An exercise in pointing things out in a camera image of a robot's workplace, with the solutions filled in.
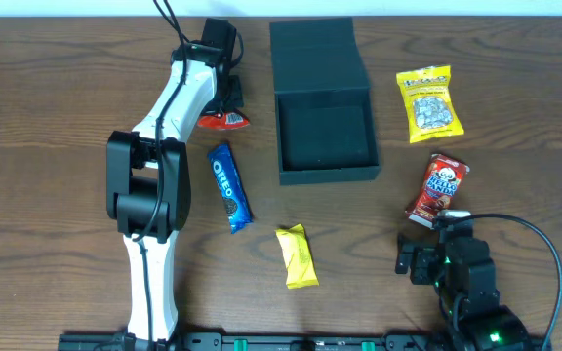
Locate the red Hello Panda box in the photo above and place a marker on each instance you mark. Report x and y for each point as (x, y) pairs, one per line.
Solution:
(441, 181)

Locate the blue Oreo cookie pack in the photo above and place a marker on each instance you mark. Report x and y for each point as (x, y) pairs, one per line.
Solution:
(230, 186)

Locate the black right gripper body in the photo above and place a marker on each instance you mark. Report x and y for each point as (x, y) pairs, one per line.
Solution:
(421, 261)

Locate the dark green open box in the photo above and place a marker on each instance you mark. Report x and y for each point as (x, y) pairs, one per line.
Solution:
(324, 117)

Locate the red snack bag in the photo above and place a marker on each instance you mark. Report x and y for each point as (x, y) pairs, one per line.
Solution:
(223, 121)

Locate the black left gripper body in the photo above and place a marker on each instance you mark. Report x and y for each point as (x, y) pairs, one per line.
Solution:
(232, 96)

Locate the yellow wrapped snack bar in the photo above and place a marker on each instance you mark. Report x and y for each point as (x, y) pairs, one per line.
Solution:
(297, 257)

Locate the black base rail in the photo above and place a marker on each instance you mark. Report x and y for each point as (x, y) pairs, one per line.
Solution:
(210, 341)

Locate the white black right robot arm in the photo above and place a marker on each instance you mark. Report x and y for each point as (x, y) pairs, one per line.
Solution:
(463, 275)

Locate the yellow seed snack bag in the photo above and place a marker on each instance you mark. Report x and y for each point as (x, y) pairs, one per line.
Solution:
(428, 103)

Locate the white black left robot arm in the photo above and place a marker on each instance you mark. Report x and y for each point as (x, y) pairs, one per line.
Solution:
(148, 191)

